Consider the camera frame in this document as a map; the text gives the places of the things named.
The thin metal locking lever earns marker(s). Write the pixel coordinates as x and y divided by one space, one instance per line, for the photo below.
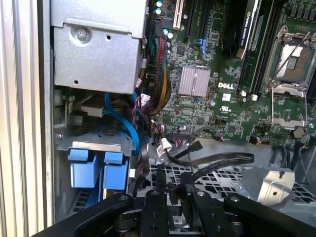
292 53

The black RAM slot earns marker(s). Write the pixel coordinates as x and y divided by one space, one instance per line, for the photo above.
259 71
249 69

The black graphics card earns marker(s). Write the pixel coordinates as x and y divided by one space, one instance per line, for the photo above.
247 27

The silver metal bracket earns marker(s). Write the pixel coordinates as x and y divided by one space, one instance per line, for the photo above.
271 182

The grey metal disk bay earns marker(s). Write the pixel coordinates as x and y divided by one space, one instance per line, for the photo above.
247 148

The round coin battery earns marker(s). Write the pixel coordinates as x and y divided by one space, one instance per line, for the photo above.
298 132

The black expansion slot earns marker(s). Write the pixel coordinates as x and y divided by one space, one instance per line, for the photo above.
203 17
190 19

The green motherboard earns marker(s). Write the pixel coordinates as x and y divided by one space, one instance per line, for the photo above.
222 118

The hard disk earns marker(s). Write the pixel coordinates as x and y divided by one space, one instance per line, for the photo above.
84 172

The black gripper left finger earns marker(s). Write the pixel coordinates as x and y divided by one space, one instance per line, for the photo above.
154 217

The white expansion slot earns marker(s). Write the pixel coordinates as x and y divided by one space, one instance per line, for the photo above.
178 14

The metal socket cover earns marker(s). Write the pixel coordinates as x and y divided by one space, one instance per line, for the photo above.
288 89

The black open PC case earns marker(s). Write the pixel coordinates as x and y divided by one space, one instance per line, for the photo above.
47 98

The silver power supply unit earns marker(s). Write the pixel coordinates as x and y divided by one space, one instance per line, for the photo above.
98 56

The CPU socket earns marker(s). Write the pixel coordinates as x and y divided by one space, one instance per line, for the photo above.
296 64

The silver chipset heatsink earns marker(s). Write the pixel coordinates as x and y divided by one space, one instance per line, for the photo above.
195 81

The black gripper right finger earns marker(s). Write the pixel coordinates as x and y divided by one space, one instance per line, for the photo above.
209 217

